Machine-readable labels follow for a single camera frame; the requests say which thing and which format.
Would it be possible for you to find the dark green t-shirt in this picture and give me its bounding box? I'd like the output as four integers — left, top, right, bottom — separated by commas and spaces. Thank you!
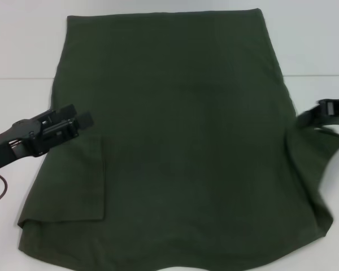
16, 8, 339, 271

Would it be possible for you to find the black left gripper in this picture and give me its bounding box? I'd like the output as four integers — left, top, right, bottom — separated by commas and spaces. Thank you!
0, 103, 95, 173

